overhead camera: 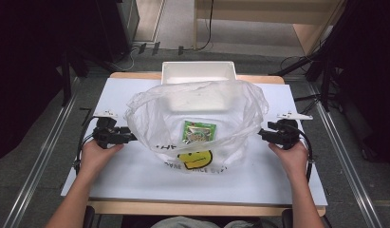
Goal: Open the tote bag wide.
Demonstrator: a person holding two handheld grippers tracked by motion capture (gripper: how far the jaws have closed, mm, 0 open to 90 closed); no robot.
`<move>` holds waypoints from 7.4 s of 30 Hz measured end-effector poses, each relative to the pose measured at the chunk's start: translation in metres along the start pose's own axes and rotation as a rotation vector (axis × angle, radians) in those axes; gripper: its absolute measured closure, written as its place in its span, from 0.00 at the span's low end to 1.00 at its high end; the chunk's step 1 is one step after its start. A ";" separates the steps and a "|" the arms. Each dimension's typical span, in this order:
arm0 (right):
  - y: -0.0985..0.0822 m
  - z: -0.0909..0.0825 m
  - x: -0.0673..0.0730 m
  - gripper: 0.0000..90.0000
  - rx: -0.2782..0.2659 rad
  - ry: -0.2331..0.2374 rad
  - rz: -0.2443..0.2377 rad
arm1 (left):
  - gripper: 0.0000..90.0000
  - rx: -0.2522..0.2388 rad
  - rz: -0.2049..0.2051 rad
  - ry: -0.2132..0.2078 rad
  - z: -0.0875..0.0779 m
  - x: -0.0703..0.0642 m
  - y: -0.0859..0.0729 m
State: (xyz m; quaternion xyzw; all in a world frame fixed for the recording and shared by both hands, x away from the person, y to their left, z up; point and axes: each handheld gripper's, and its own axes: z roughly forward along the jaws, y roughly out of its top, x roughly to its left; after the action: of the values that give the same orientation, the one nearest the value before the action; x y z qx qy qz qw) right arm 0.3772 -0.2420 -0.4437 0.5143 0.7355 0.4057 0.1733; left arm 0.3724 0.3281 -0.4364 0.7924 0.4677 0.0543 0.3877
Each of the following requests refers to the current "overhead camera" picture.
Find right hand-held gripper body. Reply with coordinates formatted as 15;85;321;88
270;111;314;151

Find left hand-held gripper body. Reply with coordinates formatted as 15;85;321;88
92;109;124;150

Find translucent white plastic bag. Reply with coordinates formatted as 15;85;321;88
123;79;269;176

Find green snack packet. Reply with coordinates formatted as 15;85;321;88
181;120;218;145

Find person's right hand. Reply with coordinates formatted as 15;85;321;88
267;141;310;184

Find black tripod stand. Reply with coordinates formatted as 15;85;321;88
269;51;334;112

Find black chair armrest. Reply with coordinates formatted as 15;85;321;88
281;208;295;228
82;205;96;228

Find wooden table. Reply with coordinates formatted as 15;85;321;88
86;71;327;218

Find white plastic bin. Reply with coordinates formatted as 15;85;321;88
160;61;238;112

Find dark cabinet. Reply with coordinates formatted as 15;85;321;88
96;0;140;64

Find person's grey pants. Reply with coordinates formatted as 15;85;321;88
150;216;280;228

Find black curtain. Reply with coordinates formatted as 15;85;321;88
309;0;390;167
0;0;103;165

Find light wooden shelf unit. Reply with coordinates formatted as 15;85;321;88
192;0;346;57

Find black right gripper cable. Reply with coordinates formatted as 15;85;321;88
277;123;314;183

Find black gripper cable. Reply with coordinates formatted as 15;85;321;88
277;123;314;183
73;116;102;176

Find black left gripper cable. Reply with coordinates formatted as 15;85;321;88
73;116;102;176

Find metal floor rail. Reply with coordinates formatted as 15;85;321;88
2;75;82;228
308;83;384;228

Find white floor cable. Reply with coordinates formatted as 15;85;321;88
115;47;136;72

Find thin black hanging cable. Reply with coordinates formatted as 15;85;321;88
195;0;215;52

